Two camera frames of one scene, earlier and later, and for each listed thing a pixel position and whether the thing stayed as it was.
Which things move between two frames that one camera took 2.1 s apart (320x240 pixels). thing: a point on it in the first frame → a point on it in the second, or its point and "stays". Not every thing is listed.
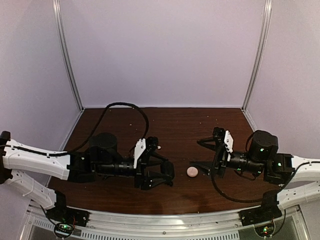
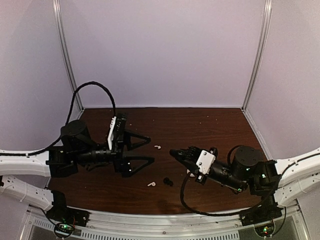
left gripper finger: [156, 159] → [127, 140]
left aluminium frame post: [57, 8] stays
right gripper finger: [206, 166] → [181, 155]
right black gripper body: [222, 160] → [200, 177]
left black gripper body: [140, 178] → [117, 151]
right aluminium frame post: [265, 28] stays
